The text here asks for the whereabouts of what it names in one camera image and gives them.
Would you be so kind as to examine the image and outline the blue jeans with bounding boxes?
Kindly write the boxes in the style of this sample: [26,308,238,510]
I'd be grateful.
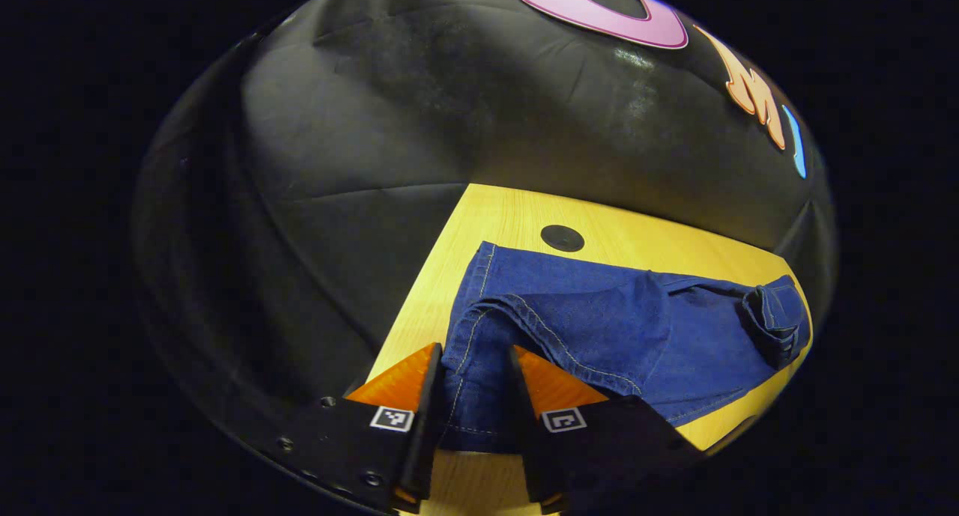
[438,240,812,455]

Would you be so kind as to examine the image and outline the black round table grommet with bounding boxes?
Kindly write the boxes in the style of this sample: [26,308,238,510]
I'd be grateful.
[540,225,586,253]

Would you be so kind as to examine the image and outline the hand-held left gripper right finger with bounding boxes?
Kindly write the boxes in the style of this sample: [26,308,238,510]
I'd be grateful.
[508,344,707,515]

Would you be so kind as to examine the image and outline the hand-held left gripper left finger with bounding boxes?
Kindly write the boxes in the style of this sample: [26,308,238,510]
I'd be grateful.
[270,342,444,515]

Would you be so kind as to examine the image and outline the black backdrop cloth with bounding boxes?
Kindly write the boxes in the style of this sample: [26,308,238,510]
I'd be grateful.
[131,0,838,457]

